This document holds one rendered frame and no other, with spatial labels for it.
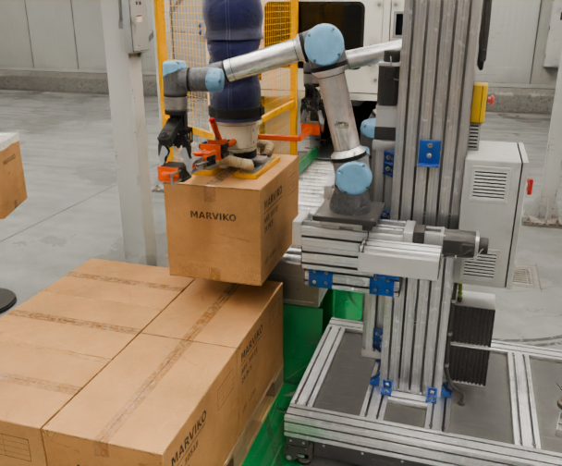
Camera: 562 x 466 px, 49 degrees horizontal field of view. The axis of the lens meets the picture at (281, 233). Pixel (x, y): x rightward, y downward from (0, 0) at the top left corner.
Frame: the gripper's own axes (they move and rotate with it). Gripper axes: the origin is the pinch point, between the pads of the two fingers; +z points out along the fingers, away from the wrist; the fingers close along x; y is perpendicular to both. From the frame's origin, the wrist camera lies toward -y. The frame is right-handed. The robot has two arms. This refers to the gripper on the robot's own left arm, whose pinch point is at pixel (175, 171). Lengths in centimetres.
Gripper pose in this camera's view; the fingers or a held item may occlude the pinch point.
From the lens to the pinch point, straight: 209.3
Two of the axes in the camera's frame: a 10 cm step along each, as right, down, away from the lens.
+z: -0.2, 9.4, 3.4
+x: -9.6, -1.1, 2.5
